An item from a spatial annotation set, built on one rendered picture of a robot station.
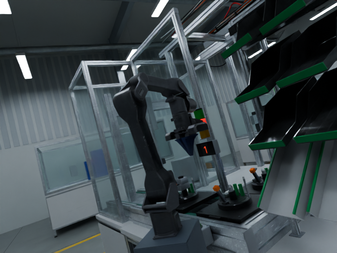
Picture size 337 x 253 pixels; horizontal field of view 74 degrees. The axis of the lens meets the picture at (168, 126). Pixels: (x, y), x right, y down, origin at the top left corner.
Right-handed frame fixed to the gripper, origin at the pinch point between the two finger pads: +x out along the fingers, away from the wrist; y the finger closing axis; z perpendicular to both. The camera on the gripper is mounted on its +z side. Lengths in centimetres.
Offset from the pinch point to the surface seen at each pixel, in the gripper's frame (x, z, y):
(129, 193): 27, 17, 110
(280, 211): 25.6, 11.0, -20.2
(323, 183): 19.3, 17.2, -31.6
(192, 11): -91, 74, 46
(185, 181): 19.4, 20.2, 36.8
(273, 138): 4.4, 16.4, -21.6
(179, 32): -59, 33, 23
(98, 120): -31, -1, 87
